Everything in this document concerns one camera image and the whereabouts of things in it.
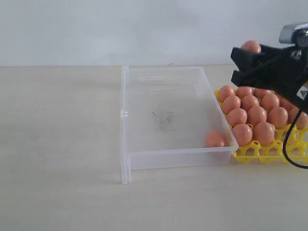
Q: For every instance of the clear plastic container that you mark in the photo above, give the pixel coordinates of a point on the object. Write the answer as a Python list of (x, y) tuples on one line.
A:
[(166, 114)]

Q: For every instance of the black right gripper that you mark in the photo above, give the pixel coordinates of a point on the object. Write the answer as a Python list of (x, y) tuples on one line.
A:
[(283, 70)]

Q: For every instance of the yellow plastic egg tray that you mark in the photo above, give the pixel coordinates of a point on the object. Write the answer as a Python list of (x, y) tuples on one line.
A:
[(296, 145)]

